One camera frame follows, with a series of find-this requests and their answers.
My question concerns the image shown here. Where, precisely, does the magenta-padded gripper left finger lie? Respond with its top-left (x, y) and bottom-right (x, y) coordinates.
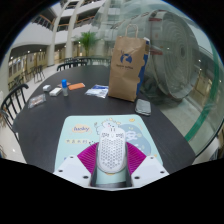
top-left (53, 142), bottom-right (99, 188)

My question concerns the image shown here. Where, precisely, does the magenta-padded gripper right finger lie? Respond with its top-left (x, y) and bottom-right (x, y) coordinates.
top-left (125, 142), bottom-right (170, 188)

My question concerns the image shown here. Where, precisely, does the white perforated computer mouse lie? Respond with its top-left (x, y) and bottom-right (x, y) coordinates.
top-left (95, 128), bottom-right (128, 175)

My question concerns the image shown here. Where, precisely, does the light teal cartoon mouse pad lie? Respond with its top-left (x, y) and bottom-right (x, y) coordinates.
top-left (54, 114), bottom-right (164, 175)

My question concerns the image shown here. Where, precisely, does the clear plastic packet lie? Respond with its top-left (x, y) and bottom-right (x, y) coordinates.
top-left (27, 93), bottom-right (47, 110)

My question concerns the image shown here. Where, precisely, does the small blue-capped bottle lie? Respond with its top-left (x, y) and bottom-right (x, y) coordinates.
top-left (61, 78), bottom-right (69, 98)

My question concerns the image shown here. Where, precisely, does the white and blue plastic packet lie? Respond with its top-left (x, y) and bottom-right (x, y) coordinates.
top-left (84, 83), bottom-right (110, 99)

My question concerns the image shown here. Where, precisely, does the orange card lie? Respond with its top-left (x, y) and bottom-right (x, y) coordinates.
top-left (67, 82), bottom-right (86, 91)

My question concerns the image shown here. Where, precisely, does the black wooden chair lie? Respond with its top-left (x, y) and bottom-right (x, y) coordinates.
top-left (56, 60), bottom-right (89, 72)
top-left (85, 56), bottom-right (112, 67)
top-left (0, 83), bottom-right (30, 141)

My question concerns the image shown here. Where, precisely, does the brown paper bag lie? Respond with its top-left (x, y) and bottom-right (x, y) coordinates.
top-left (108, 23), bottom-right (151, 103)

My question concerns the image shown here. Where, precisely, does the group of dark chairs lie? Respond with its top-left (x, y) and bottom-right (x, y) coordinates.
top-left (23, 64), bottom-right (46, 84)

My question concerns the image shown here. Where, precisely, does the large round grey fan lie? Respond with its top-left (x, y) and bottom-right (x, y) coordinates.
top-left (139, 9), bottom-right (202, 101)

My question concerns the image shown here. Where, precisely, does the green potted plant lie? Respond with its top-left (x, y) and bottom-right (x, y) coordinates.
top-left (75, 31), bottom-right (101, 58)

